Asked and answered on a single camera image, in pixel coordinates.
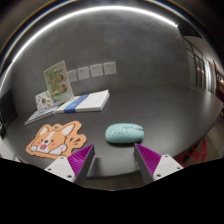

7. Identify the white book with blue stripe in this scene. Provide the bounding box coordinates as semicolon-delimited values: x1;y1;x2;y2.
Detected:
54;89;111;114

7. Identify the white ceiling light strip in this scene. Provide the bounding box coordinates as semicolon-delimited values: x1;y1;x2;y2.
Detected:
0;4;179;88

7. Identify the orange corgi-shaped mouse pad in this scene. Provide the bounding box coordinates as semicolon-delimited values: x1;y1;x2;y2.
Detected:
25;120;88;161

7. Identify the red chair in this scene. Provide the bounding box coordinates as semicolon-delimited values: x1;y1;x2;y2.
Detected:
174;138;208;167

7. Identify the grey striped notebook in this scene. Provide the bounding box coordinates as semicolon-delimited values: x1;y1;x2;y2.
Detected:
24;104;59;126

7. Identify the small white printed card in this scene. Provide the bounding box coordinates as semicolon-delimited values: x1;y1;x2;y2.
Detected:
34;89;54;112

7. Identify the teal speckled computer mouse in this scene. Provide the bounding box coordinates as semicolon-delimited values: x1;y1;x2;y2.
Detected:
105;122;145;145

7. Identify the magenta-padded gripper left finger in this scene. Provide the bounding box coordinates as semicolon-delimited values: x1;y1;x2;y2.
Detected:
44;144;96;187

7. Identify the dark-framed glass partition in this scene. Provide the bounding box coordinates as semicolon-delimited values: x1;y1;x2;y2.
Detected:
181;34;218;94

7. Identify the green standing menu sign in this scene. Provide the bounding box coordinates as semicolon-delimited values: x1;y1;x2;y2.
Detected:
43;59;75;105

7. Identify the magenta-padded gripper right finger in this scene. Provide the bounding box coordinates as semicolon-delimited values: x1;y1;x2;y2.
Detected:
133;143;184;185

